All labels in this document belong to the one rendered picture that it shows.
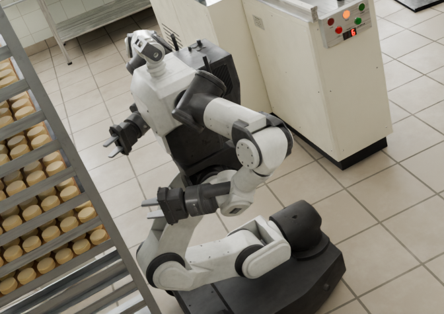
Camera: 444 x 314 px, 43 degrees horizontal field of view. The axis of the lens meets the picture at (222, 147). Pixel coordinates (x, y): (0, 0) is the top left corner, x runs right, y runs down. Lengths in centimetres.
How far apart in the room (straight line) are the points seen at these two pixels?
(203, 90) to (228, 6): 156
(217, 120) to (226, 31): 168
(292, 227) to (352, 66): 86
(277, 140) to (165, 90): 42
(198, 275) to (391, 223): 96
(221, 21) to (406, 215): 135
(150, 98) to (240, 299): 92
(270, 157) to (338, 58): 131
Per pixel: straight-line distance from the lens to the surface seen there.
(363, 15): 260
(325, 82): 263
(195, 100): 153
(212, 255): 212
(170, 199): 161
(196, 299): 227
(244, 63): 320
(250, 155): 135
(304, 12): 250
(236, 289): 227
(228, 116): 143
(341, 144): 282
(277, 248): 216
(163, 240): 197
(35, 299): 230
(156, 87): 168
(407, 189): 278
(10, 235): 163
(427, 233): 256
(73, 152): 151
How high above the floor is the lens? 180
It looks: 32 degrees down
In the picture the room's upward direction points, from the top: 19 degrees counter-clockwise
